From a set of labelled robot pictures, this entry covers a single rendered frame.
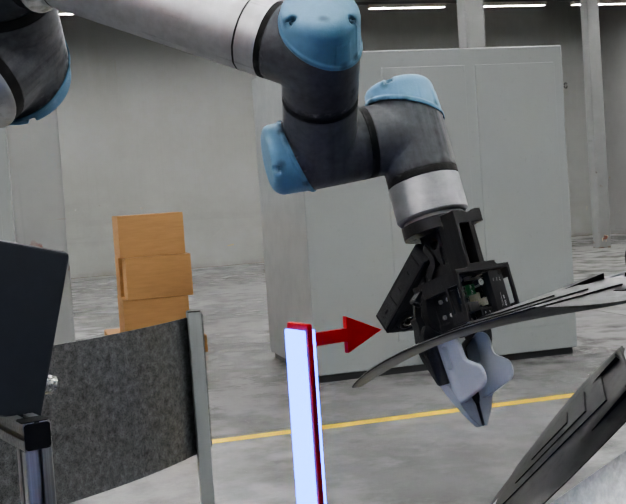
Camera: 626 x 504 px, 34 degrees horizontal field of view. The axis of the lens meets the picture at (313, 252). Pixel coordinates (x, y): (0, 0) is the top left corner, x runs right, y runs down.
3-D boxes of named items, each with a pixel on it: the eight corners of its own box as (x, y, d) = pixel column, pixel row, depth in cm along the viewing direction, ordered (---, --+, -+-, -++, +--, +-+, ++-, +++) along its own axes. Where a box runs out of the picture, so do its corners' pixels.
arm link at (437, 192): (375, 197, 108) (434, 192, 113) (386, 238, 107) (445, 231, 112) (416, 171, 102) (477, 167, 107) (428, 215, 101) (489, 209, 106)
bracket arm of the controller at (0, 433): (53, 447, 109) (50, 419, 109) (25, 453, 108) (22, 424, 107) (-11, 416, 129) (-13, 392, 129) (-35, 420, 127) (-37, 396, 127)
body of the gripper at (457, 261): (468, 328, 98) (435, 208, 100) (416, 347, 105) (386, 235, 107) (526, 317, 102) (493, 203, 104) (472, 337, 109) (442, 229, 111)
